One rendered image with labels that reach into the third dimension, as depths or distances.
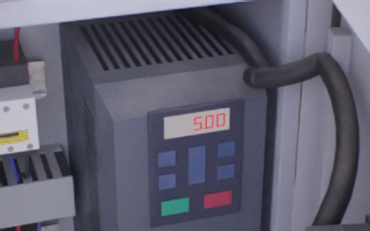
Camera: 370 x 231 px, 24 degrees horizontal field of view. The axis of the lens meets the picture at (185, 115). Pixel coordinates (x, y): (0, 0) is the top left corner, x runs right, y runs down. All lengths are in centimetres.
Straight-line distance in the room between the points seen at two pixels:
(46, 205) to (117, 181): 14
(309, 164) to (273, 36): 10
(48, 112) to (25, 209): 9
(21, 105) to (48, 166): 10
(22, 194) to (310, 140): 25
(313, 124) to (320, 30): 7
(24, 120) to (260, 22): 20
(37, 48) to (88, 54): 10
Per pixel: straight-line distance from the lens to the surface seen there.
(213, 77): 62
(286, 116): 61
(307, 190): 65
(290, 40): 59
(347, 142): 50
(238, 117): 61
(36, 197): 73
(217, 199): 64
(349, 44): 55
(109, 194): 63
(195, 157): 61
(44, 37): 73
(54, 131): 77
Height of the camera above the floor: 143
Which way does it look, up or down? 28 degrees down
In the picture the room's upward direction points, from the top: straight up
